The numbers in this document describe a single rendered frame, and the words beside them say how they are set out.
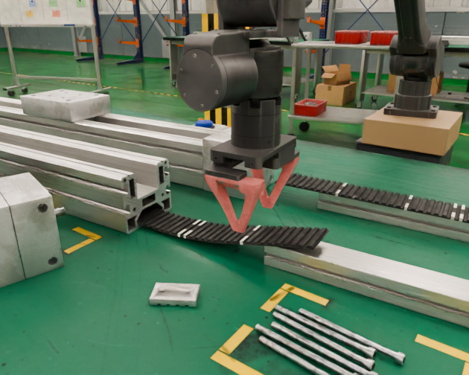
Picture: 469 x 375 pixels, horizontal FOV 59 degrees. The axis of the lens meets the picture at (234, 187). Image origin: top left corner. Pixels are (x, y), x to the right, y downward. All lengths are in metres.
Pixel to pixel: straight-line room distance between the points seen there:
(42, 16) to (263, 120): 6.26
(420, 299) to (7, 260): 0.45
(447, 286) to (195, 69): 0.33
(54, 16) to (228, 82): 6.17
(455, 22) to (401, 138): 7.20
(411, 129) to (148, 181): 0.63
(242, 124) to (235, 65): 0.08
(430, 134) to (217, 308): 0.70
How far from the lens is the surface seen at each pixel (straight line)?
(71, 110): 0.92
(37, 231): 0.53
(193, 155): 0.73
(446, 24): 8.22
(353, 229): 0.63
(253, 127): 0.46
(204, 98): 0.40
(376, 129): 1.05
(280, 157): 0.48
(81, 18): 6.29
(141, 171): 0.65
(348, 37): 3.73
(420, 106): 1.10
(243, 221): 0.48
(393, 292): 0.49
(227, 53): 0.40
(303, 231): 0.51
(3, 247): 0.53
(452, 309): 0.49
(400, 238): 0.62
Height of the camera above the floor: 1.06
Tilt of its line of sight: 22 degrees down
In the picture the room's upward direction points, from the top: straight up
